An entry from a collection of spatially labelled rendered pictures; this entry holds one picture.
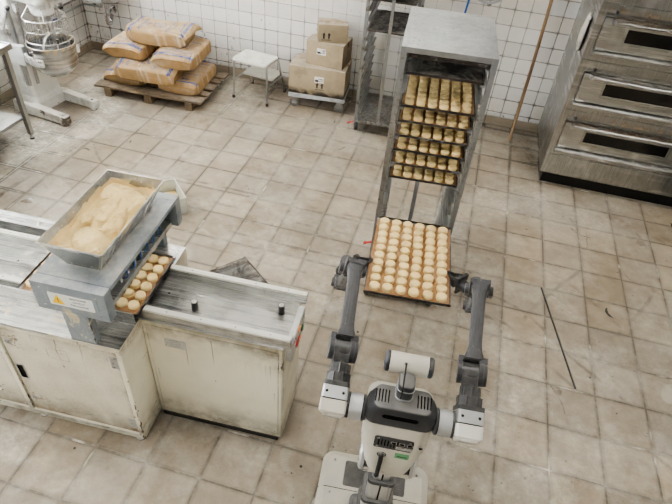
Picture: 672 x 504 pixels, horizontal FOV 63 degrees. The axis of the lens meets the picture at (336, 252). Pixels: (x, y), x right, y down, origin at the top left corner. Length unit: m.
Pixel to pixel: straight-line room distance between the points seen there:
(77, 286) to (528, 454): 2.52
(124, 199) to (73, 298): 0.50
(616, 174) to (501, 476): 3.23
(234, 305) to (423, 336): 1.53
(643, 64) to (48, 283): 4.42
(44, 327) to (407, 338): 2.17
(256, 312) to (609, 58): 3.55
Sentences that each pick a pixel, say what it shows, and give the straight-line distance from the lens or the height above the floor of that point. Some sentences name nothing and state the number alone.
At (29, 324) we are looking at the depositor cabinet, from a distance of 2.87.
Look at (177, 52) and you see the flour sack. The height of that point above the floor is 0.54.
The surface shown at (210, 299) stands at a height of 0.84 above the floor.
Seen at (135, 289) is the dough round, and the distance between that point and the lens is 2.79.
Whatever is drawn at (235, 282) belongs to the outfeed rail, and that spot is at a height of 0.89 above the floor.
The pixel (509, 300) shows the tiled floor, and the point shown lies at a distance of 4.24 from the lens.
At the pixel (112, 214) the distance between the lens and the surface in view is 2.62.
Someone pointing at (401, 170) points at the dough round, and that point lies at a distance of 3.37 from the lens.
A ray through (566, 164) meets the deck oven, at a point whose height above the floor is 0.24.
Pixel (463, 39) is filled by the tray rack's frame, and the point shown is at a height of 1.82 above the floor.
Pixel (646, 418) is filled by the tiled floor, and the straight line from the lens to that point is 3.98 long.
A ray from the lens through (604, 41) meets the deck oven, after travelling 5.09.
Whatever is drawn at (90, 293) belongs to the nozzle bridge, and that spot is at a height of 1.18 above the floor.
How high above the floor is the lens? 2.83
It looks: 41 degrees down
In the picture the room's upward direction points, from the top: 6 degrees clockwise
